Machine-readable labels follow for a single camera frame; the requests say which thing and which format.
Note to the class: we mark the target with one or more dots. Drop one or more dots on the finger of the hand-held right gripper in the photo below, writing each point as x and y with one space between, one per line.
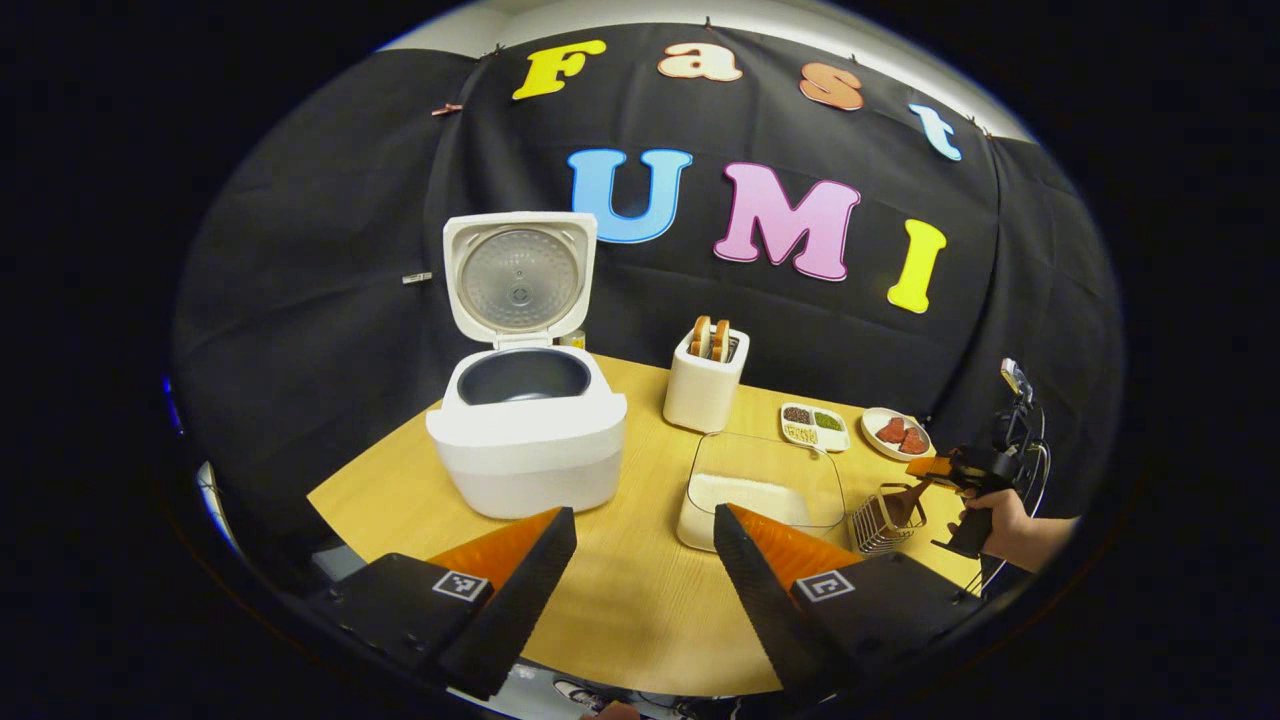
940 466

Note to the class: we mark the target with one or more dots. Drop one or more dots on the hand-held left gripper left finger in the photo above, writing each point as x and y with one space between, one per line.
520 600

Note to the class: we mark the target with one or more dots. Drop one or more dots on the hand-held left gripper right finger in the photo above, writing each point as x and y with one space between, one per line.
765 610

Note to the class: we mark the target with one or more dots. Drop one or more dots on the clear container of rice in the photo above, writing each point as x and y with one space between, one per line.
760 490

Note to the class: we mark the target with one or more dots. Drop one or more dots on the white rice cooker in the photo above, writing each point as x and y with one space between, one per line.
530 460

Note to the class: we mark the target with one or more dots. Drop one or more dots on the red meat piece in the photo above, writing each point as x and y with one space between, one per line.
891 431
913 441

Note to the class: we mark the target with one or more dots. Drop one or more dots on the round white plate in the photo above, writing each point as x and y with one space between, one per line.
872 415

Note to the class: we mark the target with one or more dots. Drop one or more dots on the white divided dish with grains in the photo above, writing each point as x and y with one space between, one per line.
815 442

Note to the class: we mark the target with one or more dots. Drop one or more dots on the white toaster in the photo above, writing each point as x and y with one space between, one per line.
700 395

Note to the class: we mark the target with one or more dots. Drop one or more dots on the toast bread slice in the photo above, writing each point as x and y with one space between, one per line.
720 342
700 338

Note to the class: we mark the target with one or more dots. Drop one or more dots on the black backdrop cloth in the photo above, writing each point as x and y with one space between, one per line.
330 300

